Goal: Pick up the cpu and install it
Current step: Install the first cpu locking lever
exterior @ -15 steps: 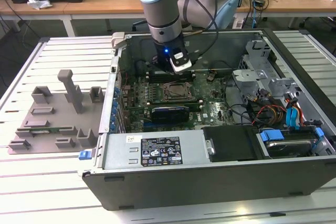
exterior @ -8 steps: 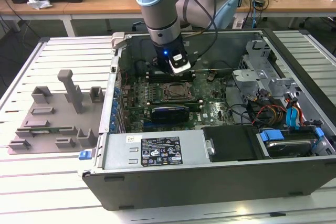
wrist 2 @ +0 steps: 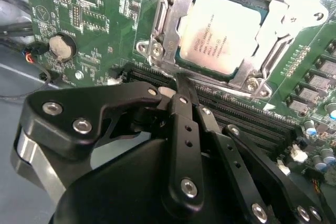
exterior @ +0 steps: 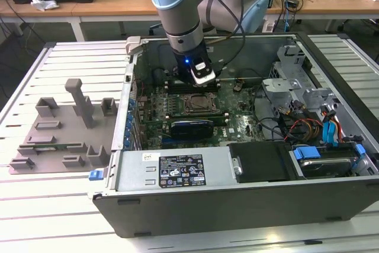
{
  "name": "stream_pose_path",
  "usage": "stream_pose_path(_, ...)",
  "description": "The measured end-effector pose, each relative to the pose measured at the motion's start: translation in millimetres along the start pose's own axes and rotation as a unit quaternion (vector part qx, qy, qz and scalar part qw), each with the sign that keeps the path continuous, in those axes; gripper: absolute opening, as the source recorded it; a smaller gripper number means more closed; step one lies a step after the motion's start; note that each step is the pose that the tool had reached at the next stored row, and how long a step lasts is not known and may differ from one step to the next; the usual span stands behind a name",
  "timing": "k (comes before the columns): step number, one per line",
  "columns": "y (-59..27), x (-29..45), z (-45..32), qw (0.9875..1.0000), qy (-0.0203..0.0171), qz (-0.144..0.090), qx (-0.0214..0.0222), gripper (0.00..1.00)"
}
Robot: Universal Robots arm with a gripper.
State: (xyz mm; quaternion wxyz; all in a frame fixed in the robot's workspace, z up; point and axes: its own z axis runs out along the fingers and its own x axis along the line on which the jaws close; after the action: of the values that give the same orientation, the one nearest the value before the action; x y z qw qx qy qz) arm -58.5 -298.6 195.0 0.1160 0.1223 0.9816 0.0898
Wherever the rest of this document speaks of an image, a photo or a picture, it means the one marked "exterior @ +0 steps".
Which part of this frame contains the silver CPU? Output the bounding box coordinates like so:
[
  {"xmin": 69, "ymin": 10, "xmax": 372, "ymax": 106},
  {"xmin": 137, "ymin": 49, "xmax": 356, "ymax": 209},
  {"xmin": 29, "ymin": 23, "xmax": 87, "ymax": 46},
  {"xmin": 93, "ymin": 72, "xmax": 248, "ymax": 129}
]
[{"xmin": 191, "ymin": 97, "xmax": 210, "ymax": 110}]

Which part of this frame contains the metal socket cover frame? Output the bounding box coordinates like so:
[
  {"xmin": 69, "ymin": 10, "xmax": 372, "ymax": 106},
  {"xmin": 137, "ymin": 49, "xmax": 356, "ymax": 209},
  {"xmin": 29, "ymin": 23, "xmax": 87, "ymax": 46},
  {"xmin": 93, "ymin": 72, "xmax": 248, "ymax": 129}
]
[{"xmin": 183, "ymin": 93, "xmax": 217, "ymax": 115}]

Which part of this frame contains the CPU socket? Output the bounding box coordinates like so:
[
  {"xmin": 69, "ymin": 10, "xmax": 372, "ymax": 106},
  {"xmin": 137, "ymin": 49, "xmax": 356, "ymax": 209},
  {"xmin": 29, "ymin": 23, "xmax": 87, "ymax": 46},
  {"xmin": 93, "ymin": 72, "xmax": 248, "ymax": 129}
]
[{"xmin": 181, "ymin": 92, "xmax": 220, "ymax": 117}]

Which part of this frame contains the black RAM slot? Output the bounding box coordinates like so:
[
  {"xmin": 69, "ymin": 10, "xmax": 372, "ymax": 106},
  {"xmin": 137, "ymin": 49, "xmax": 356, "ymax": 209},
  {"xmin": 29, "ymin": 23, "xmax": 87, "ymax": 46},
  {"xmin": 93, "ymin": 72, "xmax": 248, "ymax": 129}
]
[
  {"xmin": 165, "ymin": 111, "xmax": 229, "ymax": 118},
  {"xmin": 167, "ymin": 88, "xmax": 221, "ymax": 92},
  {"xmin": 166, "ymin": 85, "xmax": 221, "ymax": 89},
  {"xmin": 167, "ymin": 116, "xmax": 229, "ymax": 124},
  {"xmin": 165, "ymin": 79, "xmax": 221, "ymax": 84},
  {"xmin": 166, "ymin": 82, "xmax": 221, "ymax": 87}
]

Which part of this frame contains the black office chair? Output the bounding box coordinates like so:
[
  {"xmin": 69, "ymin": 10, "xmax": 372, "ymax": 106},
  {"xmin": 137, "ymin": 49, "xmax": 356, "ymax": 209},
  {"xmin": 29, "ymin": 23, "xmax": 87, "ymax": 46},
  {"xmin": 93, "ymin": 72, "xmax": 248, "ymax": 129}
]
[{"xmin": 149, "ymin": 21, "xmax": 166, "ymax": 37}]

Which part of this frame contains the grey case release latch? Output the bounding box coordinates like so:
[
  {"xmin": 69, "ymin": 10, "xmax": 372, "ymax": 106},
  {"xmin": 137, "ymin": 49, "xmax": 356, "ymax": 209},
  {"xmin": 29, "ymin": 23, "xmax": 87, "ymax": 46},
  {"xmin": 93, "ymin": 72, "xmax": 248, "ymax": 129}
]
[{"xmin": 126, "ymin": 36, "xmax": 142, "ymax": 56}]

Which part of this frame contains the black graphics card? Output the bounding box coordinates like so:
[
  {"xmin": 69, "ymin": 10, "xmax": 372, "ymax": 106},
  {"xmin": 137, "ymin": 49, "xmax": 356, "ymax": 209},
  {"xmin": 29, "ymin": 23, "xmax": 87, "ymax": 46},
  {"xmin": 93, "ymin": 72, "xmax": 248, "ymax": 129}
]
[{"xmin": 169, "ymin": 119, "xmax": 214, "ymax": 148}]

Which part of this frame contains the green motherboard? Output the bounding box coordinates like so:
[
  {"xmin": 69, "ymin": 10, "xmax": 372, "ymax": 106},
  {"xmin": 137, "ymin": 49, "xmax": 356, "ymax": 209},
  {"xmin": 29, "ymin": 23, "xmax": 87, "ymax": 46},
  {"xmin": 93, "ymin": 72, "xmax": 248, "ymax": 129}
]
[{"xmin": 130, "ymin": 79, "xmax": 267, "ymax": 150}]

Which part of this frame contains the wooden office desk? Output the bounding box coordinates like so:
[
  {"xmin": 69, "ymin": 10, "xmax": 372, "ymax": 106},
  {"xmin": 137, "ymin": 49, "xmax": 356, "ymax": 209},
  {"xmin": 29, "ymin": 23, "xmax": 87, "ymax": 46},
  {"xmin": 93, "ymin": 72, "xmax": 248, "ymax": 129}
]
[
  {"xmin": 0, "ymin": 0, "xmax": 82, "ymax": 42},
  {"xmin": 72, "ymin": 0, "xmax": 379, "ymax": 43}
]

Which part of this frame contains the grey power supply box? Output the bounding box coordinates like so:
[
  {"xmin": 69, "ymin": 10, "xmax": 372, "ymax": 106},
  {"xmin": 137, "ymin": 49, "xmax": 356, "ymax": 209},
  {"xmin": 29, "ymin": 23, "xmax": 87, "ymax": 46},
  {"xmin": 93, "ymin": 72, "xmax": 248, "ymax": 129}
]
[{"xmin": 114, "ymin": 145, "xmax": 237, "ymax": 192}]

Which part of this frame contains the black plastic drive cover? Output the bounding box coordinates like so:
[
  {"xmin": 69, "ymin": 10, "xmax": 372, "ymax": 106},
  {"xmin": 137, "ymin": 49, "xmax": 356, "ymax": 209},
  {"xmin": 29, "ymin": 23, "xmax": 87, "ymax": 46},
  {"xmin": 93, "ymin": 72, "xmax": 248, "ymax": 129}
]
[{"xmin": 229, "ymin": 142, "xmax": 293, "ymax": 184}]

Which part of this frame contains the grey parts rack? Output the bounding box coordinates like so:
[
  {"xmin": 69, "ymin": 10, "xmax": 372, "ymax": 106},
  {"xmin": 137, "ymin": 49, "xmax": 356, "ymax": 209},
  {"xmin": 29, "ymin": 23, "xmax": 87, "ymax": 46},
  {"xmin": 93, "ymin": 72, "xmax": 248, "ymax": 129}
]
[{"xmin": 8, "ymin": 78, "xmax": 121, "ymax": 175}]

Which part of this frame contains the crumpled white plastic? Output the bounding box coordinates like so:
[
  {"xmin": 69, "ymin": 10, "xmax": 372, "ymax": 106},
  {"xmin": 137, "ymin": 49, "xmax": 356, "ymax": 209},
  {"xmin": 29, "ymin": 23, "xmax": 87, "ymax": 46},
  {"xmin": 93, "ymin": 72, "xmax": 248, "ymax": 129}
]
[{"xmin": 30, "ymin": 0, "xmax": 59, "ymax": 12}]

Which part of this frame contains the open dark PC case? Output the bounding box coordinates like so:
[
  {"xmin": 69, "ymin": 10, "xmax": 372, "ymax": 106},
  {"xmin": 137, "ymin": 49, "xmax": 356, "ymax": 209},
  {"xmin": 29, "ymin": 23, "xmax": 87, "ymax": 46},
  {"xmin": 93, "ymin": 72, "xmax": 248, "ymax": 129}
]
[{"xmin": 88, "ymin": 32, "xmax": 379, "ymax": 239}]

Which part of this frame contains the blue disk carrier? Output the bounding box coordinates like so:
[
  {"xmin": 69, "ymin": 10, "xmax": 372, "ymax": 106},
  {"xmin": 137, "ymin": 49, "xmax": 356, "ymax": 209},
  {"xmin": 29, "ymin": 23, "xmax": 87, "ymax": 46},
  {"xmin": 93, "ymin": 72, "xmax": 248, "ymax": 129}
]
[{"xmin": 292, "ymin": 143, "xmax": 365, "ymax": 177}]

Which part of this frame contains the black hard disk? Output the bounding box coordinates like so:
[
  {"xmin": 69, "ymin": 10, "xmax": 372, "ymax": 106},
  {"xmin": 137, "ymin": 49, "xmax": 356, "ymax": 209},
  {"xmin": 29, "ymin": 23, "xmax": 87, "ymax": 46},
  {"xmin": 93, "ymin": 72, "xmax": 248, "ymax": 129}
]
[{"xmin": 298, "ymin": 158, "xmax": 354, "ymax": 178}]

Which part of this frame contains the black and white wrist camera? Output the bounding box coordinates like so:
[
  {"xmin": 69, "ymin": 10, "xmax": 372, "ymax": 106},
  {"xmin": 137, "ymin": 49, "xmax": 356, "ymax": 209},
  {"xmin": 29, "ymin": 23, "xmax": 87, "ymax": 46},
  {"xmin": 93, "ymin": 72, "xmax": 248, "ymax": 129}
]
[{"xmin": 189, "ymin": 57, "xmax": 216, "ymax": 87}]

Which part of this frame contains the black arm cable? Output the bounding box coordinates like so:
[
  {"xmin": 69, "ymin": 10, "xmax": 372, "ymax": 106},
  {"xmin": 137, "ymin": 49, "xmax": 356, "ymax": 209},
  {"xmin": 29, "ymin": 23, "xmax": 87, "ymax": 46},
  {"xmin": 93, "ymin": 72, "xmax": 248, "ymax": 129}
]
[{"xmin": 216, "ymin": 0, "xmax": 248, "ymax": 76}]

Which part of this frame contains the silver drive bay bracket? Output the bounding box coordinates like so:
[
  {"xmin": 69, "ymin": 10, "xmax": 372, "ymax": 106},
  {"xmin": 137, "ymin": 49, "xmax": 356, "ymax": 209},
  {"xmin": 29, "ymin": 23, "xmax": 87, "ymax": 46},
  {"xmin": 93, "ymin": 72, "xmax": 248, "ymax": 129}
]
[{"xmin": 262, "ymin": 76, "xmax": 303, "ymax": 100}]

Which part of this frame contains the multicolour power wire bundle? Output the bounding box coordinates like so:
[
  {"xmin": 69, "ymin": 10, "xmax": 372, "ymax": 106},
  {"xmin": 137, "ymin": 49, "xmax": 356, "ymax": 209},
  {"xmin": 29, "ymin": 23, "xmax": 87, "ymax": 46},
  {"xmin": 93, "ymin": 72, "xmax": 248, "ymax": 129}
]
[{"xmin": 282, "ymin": 116, "xmax": 324, "ymax": 144}]

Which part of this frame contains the blue data wire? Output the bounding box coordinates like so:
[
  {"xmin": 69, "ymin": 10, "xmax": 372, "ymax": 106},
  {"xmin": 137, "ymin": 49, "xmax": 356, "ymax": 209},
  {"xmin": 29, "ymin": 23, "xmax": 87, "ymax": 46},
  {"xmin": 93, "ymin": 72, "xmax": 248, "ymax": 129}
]
[
  {"xmin": 327, "ymin": 110, "xmax": 340, "ymax": 147},
  {"xmin": 321, "ymin": 107, "xmax": 332, "ymax": 147}
]

